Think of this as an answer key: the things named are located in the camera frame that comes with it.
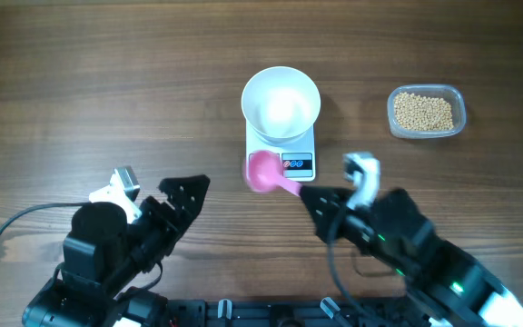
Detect pink plastic scoop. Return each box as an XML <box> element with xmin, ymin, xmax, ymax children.
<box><xmin>244</xmin><ymin>150</ymin><xmax>301</xmax><ymax>196</ymax></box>

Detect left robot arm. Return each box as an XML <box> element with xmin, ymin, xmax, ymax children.
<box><xmin>22</xmin><ymin>174</ymin><xmax>211</xmax><ymax>326</ymax></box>

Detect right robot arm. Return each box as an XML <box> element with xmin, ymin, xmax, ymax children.
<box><xmin>299</xmin><ymin>186</ymin><xmax>523</xmax><ymax>326</ymax></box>

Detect white digital kitchen scale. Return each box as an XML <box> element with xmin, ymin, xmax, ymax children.
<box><xmin>246</xmin><ymin>124</ymin><xmax>316</xmax><ymax>182</ymax></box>

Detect white bowl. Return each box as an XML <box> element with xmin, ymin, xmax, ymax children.
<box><xmin>241</xmin><ymin>66</ymin><xmax>321</xmax><ymax>144</ymax></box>

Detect clear plastic container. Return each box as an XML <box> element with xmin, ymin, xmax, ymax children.
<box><xmin>387</xmin><ymin>84</ymin><xmax>467</xmax><ymax>139</ymax></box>

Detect soybeans in container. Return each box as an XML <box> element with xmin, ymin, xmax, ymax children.
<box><xmin>393</xmin><ymin>93</ymin><xmax>454</xmax><ymax>132</ymax></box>

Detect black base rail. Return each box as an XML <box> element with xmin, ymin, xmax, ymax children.
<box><xmin>163</xmin><ymin>298</ymin><xmax>431</xmax><ymax>327</ymax></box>

